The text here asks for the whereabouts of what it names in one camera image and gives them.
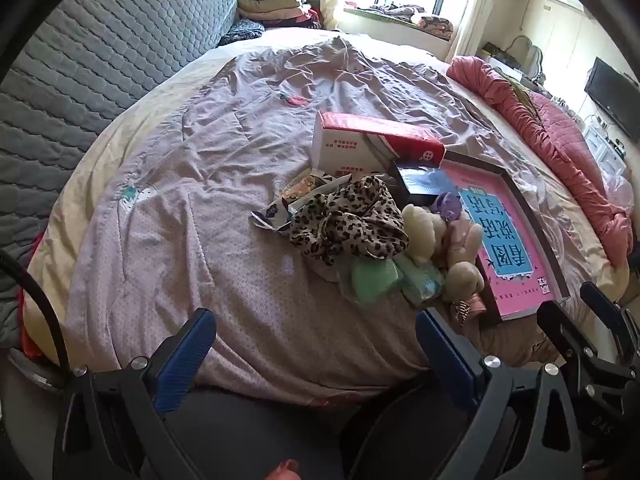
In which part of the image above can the white drawer cabinet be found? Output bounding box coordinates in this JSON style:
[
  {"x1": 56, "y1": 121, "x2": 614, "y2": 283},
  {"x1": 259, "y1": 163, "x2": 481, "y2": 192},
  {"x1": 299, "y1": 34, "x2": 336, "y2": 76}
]
[{"x1": 582, "y1": 125, "x2": 628, "y2": 176}]

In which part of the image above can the lilac printed blanket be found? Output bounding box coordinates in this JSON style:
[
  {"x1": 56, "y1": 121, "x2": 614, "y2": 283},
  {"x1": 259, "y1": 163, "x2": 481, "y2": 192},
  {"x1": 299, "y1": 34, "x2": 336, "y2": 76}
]
[{"x1": 82, "y1": 35, "x2": 571, "y2": 406}]

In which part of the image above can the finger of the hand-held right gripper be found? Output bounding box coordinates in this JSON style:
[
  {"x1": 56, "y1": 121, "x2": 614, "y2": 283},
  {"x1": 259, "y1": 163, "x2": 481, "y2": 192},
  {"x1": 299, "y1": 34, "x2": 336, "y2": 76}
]
[
  {"x1": 580, "y1": 281, "x2": 640, "y2": 351},
  {"x1": 537, "y1": 304, "x2": 633, "y2": 381}
]

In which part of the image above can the pile of folded clothes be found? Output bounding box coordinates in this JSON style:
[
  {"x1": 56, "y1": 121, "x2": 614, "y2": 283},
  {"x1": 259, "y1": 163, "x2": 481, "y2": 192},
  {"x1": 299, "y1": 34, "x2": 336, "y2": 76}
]
[{"x1": 237, "y1": 0, "x2": 323, "y2": 28}]

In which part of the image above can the grey quilted headboard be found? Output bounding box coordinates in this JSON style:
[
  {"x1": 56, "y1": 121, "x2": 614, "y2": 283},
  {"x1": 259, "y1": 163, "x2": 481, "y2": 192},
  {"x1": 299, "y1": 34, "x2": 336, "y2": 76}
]
[{"x1": 0, "y1": 0, "x2": 241, "y2": 346}]

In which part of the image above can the red white cardboard box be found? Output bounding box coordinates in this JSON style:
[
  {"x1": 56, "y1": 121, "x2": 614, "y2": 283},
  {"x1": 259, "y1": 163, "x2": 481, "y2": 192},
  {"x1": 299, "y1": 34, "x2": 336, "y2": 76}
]
[{"x1": 311, "y1": 111, "x2": 446, "y2": 181}]

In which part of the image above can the dark patterned cloth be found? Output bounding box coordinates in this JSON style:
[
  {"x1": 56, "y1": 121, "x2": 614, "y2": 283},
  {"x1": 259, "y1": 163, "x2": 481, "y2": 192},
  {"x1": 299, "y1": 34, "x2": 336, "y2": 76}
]
[{"x1": 218, "y1": 19, "x2": 266, "y2": 47}]

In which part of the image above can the thick black cable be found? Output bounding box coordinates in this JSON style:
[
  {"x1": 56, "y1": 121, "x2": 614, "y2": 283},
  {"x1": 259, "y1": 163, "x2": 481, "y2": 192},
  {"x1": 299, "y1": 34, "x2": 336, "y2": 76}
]
[{"x1": 0, "y1": 249, "x2": 71, "y2": 376}]

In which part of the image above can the clothes heap on windowsill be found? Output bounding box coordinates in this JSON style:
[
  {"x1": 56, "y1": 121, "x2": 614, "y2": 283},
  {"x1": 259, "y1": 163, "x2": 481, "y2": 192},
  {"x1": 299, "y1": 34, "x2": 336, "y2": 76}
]
[{"x1": 367, "y1": 4, "x2": 455, "y2": 37}]

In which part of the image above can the cream plush toy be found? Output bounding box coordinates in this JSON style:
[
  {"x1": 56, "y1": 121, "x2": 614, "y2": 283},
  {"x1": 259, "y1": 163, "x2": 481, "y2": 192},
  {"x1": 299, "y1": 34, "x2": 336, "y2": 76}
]
[{"x1": 402, "y1": 203, "x2": 486, "y2": 311}]

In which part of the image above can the clear plastic bag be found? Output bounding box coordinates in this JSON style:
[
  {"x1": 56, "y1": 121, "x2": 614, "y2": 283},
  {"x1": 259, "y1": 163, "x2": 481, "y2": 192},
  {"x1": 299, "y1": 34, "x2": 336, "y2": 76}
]
[{"x1": 600, "y1": 167, "x2": 636, "y2": 211}]

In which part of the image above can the pale green tissue packet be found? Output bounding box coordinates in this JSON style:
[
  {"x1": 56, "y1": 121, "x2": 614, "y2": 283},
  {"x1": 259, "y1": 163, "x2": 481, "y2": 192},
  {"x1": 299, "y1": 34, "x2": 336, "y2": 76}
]
[{"x1": 395, "y1": 255, "x2": 446, "y2": 308}]

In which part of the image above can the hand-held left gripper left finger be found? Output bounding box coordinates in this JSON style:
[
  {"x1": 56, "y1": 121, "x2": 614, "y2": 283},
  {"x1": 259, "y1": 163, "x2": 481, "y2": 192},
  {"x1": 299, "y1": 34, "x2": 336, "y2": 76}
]
[{"x1": 52, "y1": 307, "x2": 218, "y2": 480}]

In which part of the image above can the purple packet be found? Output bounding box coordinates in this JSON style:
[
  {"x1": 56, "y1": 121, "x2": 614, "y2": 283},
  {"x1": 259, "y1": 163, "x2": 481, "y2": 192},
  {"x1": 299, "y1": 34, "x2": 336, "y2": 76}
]
[{"x1": 432, "y1": 191, "x2": 463, "y2": 223}]

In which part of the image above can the green soft packet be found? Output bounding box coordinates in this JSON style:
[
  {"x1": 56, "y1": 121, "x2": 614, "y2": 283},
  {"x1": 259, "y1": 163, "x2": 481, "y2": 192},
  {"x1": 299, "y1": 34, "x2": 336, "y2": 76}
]
[{"x1": 350, "y1": 256, "x2": 401, "y2": 306}]

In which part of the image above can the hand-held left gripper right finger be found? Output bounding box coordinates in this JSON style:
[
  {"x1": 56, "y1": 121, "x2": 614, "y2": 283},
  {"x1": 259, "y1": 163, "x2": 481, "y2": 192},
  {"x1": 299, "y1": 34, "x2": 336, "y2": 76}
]
[{"x1": 415, "y1": 308, "x2": 586, "y2": 480}]

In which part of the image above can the pink comforter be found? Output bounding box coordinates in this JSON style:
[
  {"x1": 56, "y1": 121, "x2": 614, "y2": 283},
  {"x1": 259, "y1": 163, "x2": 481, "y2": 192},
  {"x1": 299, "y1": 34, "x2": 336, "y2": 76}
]
[{"x1": 446, "y1": 55, "x2": 636, "y2": 271}]

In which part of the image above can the pink picture book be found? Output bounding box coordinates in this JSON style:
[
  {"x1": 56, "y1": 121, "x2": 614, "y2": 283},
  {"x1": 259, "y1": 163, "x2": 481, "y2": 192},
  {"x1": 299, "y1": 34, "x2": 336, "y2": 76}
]
[{"x1": 442, "y1": 162, "x2": 558, "y2": 321}]

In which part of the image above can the cream bed sheet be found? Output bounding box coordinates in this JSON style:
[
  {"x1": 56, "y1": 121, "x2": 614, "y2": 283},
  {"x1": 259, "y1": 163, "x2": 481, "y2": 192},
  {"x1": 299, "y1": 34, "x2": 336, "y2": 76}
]
[{"x1": 22, "y1": 27, "x2": 628, "y2": 361}]

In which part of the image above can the crumpled white blue wrapper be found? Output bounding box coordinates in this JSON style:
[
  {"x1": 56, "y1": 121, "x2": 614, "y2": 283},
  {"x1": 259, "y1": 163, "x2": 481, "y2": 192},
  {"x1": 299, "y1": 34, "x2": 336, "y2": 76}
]
[{"x1": 250, "y1": 170, "x2": 353, "y2": 233}]

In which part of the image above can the leopard print scrunchie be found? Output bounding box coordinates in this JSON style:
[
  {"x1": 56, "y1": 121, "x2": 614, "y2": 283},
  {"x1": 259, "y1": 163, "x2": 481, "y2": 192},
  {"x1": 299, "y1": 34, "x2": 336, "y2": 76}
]
[{"x1": 289, "y1": 176, "x2": 410, "y2": 267}]

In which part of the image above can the black television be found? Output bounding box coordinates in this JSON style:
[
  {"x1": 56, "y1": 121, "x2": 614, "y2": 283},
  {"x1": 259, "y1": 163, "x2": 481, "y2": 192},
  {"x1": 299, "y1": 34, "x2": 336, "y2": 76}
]
[{"x1": 584, "y1": 57, "x2": 640, "y2": 136}]

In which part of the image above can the cluttered dresser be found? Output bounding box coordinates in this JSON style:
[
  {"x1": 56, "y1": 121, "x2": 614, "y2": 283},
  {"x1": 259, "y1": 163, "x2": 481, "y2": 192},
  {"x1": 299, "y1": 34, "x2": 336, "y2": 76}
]
[{"x1": 475, "y1": 35, "x2": 553, "y2": 93}]

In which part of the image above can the dark blue box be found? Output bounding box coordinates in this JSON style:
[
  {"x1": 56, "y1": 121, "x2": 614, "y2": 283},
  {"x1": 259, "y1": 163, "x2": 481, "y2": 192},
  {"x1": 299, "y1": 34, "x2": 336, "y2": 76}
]
[{"x1": 390, "y1": 160, "x2": 458, "y2": 208}]

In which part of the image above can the orange snack packet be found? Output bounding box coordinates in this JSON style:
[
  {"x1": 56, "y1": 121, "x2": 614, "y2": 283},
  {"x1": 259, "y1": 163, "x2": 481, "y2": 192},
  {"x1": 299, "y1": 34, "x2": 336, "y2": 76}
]
[{"x1": 279, "y1": 172, "x2": 323, "y2": 201}]

